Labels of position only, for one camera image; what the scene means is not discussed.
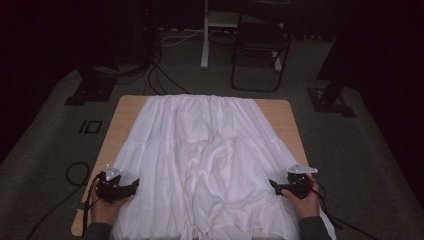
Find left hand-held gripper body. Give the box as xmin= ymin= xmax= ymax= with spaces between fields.
xmin=95 ymin=164 xmax=130 ymax=204

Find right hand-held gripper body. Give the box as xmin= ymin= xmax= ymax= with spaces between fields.
xmin=281 ymin=163 xmax=319 ymax=200

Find white skirt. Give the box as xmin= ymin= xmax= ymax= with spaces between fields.
xmin=111 ymin=94 xmax=337 ymax=240

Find person's right hand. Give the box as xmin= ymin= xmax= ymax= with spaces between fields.
xmin=281 ymin=174 xmax=322 ymax=220

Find person's left hand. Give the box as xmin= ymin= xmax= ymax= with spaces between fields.
xmin=89 ymin=186 xmax=133 ymax=226

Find black floor tape marking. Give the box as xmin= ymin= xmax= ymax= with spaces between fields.
xmin=78 ymin=119 xmax=104 ymax=135

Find black stand base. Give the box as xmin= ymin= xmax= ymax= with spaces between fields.
xmin=64 ymin=65 xmax=118 ymax=107
xmin=306 ymin=81 xmax=357 ymax=119

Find black folding chair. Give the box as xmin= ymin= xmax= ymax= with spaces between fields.
xmin=230 ymin=14 xmax=292 ymax=94

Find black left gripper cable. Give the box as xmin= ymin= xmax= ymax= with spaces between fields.
xmin=82 ymin=171 xmax=105 ymax=235

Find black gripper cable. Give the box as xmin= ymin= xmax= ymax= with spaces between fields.
xmin=310 ymin=180 xmax=380 ymax=240
xmin=82 ymin=171 xmax=105 ymax=235

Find black looped floor cable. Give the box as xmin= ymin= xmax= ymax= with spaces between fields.
xmin=26 ymin=161 xmax=92 ymax=240

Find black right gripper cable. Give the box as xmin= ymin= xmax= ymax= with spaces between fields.
xmin=310 ymin=180 xmax=380 ymax=240

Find black floor cables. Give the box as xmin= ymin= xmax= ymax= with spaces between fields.
xmin=142 ymin=43 xmax=192 ymax=97

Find white desk frame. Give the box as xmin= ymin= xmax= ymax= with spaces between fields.
xmin=200 ymin=0 xmax=284 ymax=73

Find white floor cable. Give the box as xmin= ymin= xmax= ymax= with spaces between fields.
xmin=159 ymin=29 xmax=205 ymax=47

